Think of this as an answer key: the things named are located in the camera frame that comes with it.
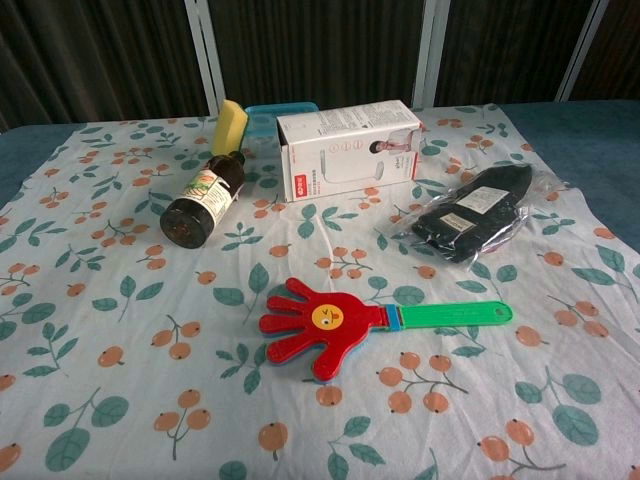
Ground red hand clapper green handle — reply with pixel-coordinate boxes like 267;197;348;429
258;277;515;387

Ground white cardboard product box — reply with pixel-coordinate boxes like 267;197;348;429
276;99;426;204

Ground dark brown glass bottle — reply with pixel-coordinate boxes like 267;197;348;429
159;151;247;250

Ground blue clear plastic container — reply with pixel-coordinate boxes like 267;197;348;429
243;101;321;152

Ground yellow sponge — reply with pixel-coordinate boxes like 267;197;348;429
209;99;250;156

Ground black socks in plastic bag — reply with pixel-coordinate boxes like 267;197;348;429
374;162;571;274

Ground white floral leaf tablecloth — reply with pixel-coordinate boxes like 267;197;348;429
0;103;640;480

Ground dark ribbed screen panel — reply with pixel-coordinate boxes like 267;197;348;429
434;0;596;109
207;0;426;112
0;0;209;134
569;0;640;102

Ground white screen frame post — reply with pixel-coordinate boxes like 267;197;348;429
183;0;227;119
555;0;614;104
410;0;450;109

